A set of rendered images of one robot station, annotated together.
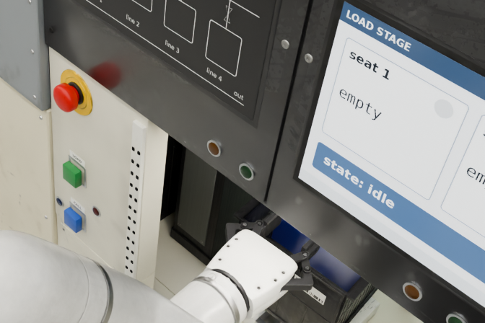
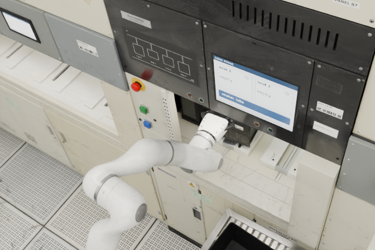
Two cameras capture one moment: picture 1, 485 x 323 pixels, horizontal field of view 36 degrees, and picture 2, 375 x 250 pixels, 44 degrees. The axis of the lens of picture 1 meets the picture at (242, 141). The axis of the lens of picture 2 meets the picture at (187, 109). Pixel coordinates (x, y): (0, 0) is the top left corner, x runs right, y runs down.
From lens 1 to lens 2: 0.85 m
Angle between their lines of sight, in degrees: 10
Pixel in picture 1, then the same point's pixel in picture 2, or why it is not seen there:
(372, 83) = (227, 73)
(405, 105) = (237, 77)
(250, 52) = (192, 68)
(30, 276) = (153, 148)
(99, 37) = (143, 67)
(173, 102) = (172, 83)
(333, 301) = (246, 128)
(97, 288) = (168, 147)
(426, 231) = (254, 107)
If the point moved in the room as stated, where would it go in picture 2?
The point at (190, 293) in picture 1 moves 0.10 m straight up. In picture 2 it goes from (195, 140) to (192, 124)
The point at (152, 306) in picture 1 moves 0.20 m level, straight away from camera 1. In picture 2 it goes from (184, 147) to (176, 104)
